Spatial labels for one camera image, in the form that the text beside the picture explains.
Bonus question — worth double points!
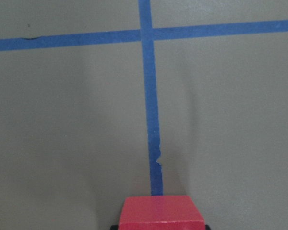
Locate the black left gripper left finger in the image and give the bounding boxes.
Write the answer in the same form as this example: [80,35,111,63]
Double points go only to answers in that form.
[110,225,118,230]

